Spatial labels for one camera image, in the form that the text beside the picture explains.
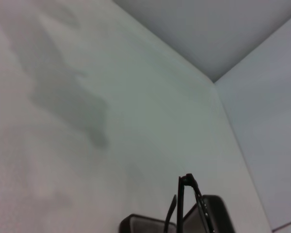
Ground black glasses case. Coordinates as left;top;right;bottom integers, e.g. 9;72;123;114
118;194;236;233

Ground black glasses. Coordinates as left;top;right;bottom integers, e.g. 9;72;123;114
164;173;215;233

